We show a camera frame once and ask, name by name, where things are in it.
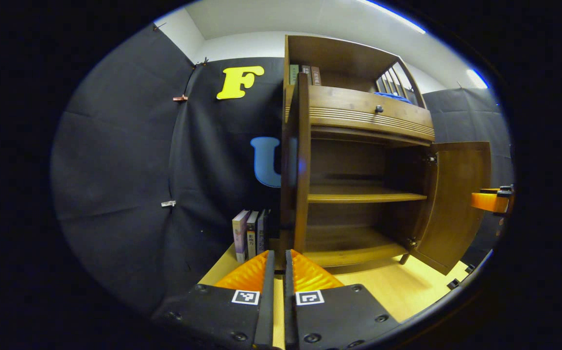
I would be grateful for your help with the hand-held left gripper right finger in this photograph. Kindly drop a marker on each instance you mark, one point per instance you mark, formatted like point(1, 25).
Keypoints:
point(289, 316)

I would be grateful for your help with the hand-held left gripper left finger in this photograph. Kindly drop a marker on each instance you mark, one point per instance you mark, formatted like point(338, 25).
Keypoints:
point(265, 316)

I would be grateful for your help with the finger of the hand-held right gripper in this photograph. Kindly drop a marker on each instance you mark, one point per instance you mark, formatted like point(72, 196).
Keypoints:
point(489, 201)

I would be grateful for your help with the wooden cabinet door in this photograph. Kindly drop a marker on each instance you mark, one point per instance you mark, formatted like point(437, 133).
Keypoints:
point(455, 204)
point(288, 194)

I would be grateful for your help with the wooden double-door shoe cabinet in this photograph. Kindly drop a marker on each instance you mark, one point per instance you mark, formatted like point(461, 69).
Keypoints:
point(349, 58)

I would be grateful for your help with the metal door hinge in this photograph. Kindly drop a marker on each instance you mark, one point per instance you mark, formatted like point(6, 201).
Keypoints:
point(429, 158)
point(411, 241)

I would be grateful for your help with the wooden inner cabinet shelf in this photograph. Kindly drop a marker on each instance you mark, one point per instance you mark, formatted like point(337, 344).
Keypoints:
point(358, 194)

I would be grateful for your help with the wooden cabinet drawer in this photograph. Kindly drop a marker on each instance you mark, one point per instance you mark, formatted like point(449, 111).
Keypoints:
point(349, 104)

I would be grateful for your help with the small black block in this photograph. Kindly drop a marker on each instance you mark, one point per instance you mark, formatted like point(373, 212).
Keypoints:
point(453, 284)
point(469, 267)

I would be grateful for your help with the dark slim book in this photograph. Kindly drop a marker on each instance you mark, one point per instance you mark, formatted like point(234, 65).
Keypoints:
point(262, 232)

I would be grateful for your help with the pale purple book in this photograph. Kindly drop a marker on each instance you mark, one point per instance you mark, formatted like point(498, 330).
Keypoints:
point(240, 236)

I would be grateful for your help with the blue folded towel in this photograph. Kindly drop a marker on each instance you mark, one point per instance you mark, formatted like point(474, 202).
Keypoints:
point(392, 96)

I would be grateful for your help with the white cloth clip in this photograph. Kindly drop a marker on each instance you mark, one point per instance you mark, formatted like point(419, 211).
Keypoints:
point(168, 203)

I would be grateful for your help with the brown book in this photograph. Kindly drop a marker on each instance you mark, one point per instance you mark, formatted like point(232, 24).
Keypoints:
point(315, 76)

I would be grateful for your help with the dark grey book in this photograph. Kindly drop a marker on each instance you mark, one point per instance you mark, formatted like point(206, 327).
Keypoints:
point(306, 69)

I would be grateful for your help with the green book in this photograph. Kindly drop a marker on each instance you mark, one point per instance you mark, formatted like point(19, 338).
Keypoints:
point(294, 74)

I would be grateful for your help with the copper cloth clip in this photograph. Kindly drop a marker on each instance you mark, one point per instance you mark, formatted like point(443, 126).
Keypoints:
point(180, 98)

